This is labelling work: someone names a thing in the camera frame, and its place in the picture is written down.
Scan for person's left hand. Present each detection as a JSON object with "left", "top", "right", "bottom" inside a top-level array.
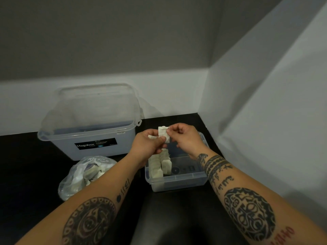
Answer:
[{"left": 127, "top": 129, "right": 168, "bottom": 169}]

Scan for person's right hand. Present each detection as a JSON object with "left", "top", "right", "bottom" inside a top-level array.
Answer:
[{"left": 166, "top": 122, "right": 210, "bottom": 160}]

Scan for rows of white tea bags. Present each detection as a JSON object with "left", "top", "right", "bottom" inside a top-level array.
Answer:
[{"left": 149, "top": 148, "right": 172, "bottom": 179}]

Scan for small clear plastic bin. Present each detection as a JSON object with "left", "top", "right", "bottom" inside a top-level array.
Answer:
[{"left": 145, "top": 132, "right": 210, "bottom": 193}]

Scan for clear plastic bag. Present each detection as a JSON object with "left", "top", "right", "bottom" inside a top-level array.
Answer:
[{"left": 58, "top": 156, "right": 118, "bottom": 201}]

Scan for person's right forearm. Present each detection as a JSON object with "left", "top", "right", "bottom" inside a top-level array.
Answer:
[{"left": 198, "top": 150, "right": 327, "bottom": 245}]

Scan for person's left forearm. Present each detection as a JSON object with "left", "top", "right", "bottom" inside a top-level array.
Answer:
[{"left": 15, "top": 155, "right": 141, "bottom": 245}]

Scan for clear storage box lid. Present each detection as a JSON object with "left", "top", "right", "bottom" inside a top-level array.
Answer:
[{"left": 42, "top": 83, "right": 142, "bottom": 135}]

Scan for large clear storage box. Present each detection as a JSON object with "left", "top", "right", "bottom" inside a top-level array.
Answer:
[{"left": 37, "top": 119, "right": 142, "bottom": 161}]

